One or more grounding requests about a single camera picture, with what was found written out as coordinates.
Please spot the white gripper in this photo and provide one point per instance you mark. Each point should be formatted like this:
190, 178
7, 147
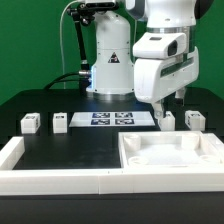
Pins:
156, 79

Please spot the white square tabletop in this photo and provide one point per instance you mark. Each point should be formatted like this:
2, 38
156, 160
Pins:
169, 149

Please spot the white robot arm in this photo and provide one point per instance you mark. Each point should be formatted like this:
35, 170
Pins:
117, 31

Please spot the white U-shaped obstacle fence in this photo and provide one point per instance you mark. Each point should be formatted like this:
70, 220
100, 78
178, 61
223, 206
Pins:
101, 181

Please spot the white marker base plate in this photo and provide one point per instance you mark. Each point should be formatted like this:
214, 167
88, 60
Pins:
111, 119

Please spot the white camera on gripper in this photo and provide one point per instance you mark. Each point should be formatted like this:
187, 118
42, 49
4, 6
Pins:
160, 46

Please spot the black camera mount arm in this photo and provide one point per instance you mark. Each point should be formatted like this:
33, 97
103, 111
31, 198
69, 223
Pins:
83, 15

